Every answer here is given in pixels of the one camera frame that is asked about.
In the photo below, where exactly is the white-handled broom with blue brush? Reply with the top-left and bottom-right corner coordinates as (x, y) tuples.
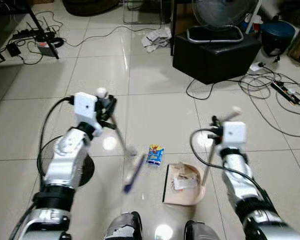
(96, 87), (146, 194)

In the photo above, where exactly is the beige long-handled dustpan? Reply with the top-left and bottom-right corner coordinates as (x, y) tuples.
(162, 106), (242, 206)

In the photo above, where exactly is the grey floor fan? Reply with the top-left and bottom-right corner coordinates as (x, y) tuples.
(186, 0), (260, 44)

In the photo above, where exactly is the crumpled paper rubbish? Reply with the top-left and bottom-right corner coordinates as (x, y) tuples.
(171, 164), (200, 192)

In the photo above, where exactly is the black round disc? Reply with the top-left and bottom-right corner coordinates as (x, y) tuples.
(37, 134), (96, 188)

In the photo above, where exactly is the blue snack packet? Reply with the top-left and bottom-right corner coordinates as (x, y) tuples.
(146, 144), (165, 167)

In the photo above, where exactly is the black cube ottoman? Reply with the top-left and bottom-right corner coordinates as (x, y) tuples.
(172, 31), (263, 85)

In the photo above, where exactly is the white plug adapter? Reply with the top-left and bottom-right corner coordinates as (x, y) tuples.
(249, 62), (266, 73)

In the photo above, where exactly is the long black power strip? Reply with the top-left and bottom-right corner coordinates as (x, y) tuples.
(270, 80), (300, 105)

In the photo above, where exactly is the crumpled white cloth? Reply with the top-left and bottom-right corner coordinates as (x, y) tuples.
(141, 27), (173, 54)

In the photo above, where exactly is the small grey router box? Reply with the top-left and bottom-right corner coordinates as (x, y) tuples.
(36, 40), (61, 57)

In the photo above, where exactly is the robot right leg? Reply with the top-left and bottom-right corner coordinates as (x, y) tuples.
(184, 219), (221, 240)

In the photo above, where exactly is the robot leg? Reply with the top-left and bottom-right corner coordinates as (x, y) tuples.
(184, 219), (221, 240)
(103, 211), (143, 240)

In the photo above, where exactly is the dark round cushion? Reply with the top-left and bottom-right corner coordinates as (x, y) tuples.
(62, 0), (121, 17)

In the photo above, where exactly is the black power strip with plugs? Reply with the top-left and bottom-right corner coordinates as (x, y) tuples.
(12, 27), (56, 42)

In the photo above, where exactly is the black slanted stand leg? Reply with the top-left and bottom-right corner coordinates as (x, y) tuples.
(23, 0), (60, 60)

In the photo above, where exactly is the robot left leg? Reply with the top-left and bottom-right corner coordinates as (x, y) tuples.
(103, 211), (143, 240)

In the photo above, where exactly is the dark blue waste bin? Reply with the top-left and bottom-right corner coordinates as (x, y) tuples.
(260, 20), (297, 57)

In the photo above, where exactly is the black power adapter brick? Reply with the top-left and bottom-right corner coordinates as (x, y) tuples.
(6, 42), (22, 57)

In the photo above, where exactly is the beige bag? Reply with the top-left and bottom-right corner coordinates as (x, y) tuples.
(288, 19), (300, 64)

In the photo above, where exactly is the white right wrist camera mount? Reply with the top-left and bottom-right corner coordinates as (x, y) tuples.
(222, 121), (247, 148)

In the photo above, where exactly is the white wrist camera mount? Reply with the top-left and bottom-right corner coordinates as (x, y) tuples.
(222, 121), (247, 148)
(73, 92), (98, 129)

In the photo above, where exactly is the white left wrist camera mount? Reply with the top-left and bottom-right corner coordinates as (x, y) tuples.
(73, 92), (98, 129)

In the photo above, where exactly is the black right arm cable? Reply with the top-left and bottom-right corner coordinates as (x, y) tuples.
(190, 128), (270, 203)

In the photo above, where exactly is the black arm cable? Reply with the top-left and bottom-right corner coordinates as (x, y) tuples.
(190, 128), (270, 203)
(38, 96), (75, 176)

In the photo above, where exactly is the thin black floor cable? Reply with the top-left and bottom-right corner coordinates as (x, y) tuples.
(185, 76), (243, 101)

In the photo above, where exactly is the grey coiled cable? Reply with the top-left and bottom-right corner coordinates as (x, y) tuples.
(238, 69), (300, 139)

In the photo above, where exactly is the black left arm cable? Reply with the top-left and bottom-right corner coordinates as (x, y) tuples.
(38, 96), (75, 176)

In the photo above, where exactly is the clear wire frame stand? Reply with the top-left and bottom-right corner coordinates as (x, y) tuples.
(122, 0), (164, 25)

